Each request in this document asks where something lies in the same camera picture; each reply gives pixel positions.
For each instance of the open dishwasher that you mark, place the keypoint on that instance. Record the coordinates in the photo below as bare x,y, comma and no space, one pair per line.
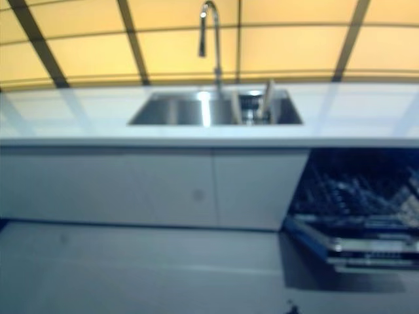
360,209

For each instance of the dishwasher door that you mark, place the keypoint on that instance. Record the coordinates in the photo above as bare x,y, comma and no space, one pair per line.
360,245

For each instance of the stainless steel kitchen sink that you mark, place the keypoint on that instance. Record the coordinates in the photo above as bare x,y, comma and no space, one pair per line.
183,109

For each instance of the white plate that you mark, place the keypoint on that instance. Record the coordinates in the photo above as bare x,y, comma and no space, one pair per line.
236,108
266,96

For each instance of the white cabinet door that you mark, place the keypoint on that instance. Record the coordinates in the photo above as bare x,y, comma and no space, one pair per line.
108,183
258,186

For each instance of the chrome gooseneck kitchen faucet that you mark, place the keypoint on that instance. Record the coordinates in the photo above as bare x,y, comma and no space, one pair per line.
216,49

